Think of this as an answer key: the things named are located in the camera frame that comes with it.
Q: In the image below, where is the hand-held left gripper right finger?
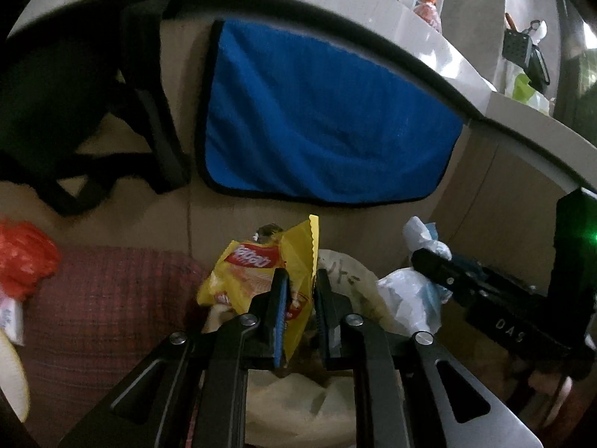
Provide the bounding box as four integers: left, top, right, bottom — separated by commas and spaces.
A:
313, 268, 544, 448

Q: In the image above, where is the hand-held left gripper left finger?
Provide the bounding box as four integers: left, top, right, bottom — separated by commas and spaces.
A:
58, 267, 291, 448

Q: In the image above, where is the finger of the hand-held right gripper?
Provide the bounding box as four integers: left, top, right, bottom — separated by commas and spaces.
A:
411, 247, 550, 307

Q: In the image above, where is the yellow snack packet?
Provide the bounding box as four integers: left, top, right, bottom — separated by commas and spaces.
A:
196, 215, 320, 367

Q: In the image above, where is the beige paper bag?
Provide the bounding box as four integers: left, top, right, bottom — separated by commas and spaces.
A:
200, 248, 406, 448

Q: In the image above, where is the dark crumpled wrapper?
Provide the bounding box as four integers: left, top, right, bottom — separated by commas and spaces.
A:
253, 224, 284, 245

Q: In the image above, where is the white green plastic bag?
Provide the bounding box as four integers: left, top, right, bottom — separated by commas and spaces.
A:
506, 63, 551, 115

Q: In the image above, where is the maroon checked mat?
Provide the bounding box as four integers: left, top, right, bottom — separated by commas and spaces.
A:
19, 247, 215, 448

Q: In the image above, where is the black kitchen utensil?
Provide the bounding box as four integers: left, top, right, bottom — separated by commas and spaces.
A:
525, 21, 551, 94

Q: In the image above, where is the blue microfibre towel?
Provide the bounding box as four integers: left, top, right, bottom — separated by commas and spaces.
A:
195, 19, 465, 207

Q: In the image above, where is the black perforated spatula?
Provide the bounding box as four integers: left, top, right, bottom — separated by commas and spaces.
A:
503, 13, 532, 63

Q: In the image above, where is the orange cap bottle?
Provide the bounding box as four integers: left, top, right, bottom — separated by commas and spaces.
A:
413, 0, 443, 33

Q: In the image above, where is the red plastic bag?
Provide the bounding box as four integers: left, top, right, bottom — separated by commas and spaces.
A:
0, 217, 62, 302

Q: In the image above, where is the small white packet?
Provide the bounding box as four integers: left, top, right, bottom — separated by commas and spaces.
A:
0, 296, 26, 346

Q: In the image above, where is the cream round plate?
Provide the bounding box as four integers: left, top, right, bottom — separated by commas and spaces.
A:
0, 331, 31, 423

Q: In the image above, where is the white stone counter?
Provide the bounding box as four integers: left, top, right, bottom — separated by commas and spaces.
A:
7, 0, 597, 197

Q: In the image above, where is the black backpack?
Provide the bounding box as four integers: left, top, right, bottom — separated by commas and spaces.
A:
0, 0, 192, 218

